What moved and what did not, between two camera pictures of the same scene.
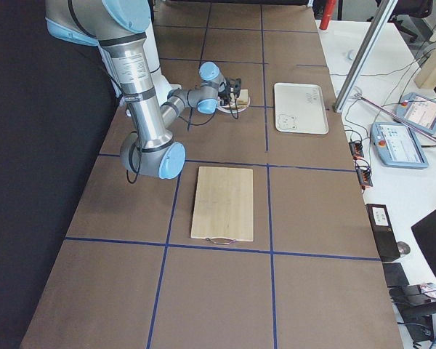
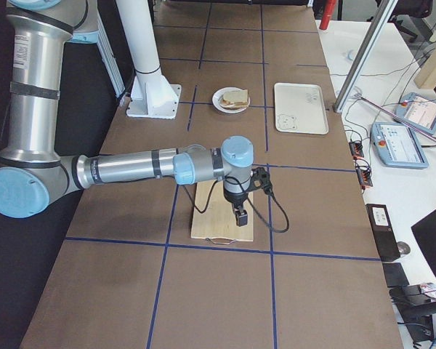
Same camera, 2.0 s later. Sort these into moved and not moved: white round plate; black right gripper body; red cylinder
Moved: black right gripper body
Not moved: red cylinder; white round plate
